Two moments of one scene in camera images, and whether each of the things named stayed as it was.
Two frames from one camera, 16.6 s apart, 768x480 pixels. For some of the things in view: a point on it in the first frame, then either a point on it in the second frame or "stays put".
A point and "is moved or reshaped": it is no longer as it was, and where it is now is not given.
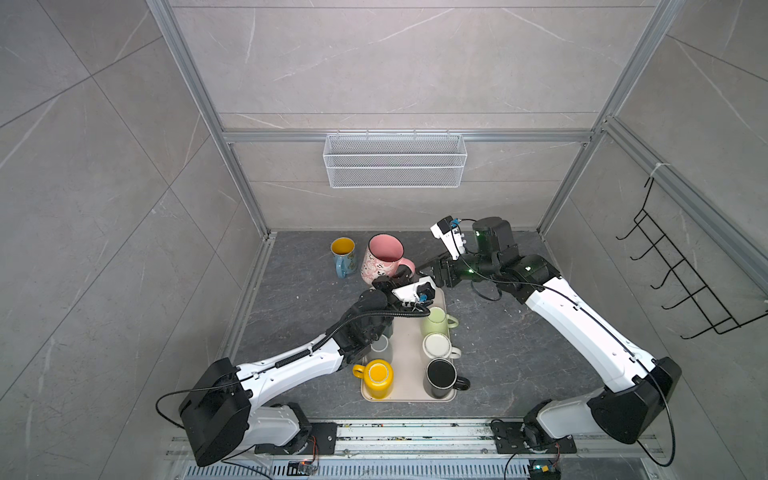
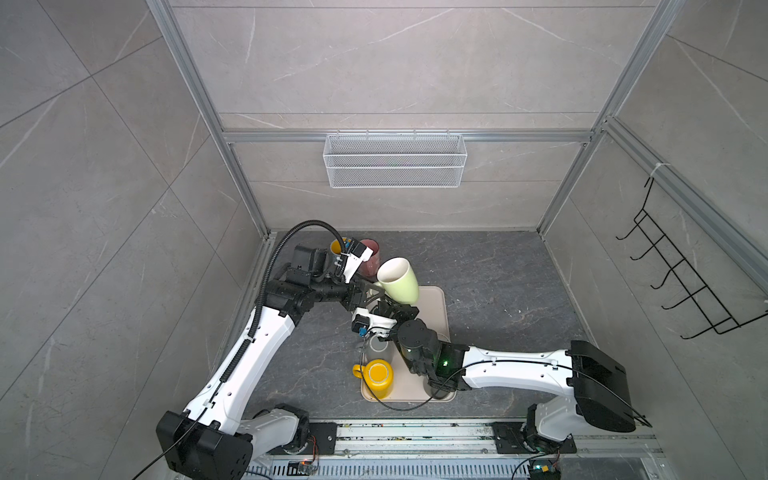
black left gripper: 395,281 -> 356,294
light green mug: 438,322 is moved or reshaped
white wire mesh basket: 395,161 stays put
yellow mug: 378,376 stays put
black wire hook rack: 700,293 stays put
